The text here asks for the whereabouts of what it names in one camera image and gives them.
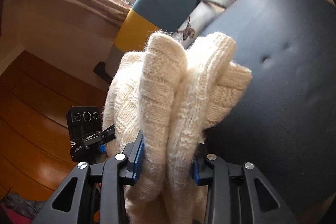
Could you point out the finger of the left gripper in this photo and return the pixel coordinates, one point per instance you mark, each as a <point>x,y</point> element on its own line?
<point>102,148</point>
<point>95,139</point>

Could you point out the cream knitted sweater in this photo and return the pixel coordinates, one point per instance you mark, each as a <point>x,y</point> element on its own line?
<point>171,95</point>

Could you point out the deer print cushion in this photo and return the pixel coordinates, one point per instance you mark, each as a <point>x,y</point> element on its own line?
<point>196,22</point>

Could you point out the multicolour sofa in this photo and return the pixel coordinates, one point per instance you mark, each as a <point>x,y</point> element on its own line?
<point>146,17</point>

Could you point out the black leather ottoman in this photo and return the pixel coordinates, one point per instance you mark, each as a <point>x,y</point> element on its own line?
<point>285,122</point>

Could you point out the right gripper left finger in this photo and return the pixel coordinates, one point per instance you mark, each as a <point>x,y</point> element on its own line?
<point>97,185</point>

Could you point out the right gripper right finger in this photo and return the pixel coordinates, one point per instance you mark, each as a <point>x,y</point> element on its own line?
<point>238,193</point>

